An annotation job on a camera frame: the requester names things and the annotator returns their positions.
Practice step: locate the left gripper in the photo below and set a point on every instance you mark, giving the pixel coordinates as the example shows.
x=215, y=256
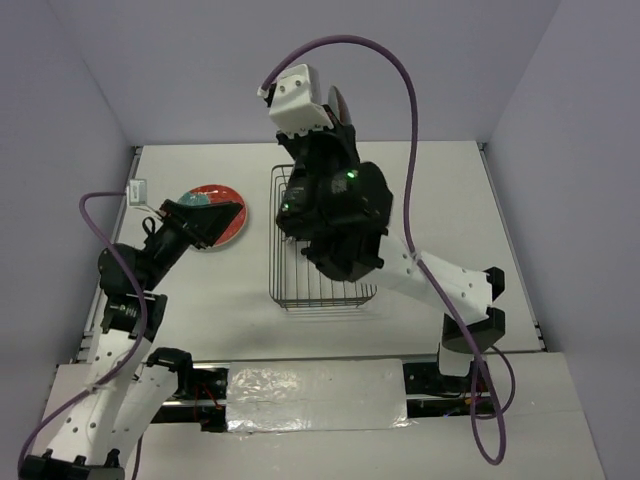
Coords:
x=209, y=221

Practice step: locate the wire dish rack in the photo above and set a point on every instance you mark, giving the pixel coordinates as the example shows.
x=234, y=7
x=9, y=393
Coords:
x=294, y=282

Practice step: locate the silver foil tape patch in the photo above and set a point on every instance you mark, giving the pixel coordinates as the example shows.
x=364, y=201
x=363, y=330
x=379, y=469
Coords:
x=324, y=395

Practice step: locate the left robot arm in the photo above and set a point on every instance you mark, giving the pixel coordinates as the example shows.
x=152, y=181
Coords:
x=128, y=380

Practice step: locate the black mounting rail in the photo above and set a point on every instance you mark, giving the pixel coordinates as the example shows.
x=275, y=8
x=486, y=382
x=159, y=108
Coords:
x=428, y=394

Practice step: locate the dark green plate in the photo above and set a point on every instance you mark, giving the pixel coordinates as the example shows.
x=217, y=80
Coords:
x=338, y=105

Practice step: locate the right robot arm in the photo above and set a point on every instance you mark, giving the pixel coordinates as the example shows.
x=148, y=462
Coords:
x=341, y=207

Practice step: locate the red plate with teal flower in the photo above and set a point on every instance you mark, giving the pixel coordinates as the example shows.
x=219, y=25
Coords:
x=218, y=193

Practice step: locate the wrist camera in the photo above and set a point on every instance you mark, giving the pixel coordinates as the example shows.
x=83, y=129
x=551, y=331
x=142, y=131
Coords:
x=136, y=193
x=294, y=102

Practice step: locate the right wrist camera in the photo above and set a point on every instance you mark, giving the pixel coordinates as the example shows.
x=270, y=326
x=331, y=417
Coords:
x=294, y=102

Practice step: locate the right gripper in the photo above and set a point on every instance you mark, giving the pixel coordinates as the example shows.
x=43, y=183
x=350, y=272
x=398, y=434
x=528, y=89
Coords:
x=342, y=137

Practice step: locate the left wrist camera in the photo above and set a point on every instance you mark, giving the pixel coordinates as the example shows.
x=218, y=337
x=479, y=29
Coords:
x=136, y=193

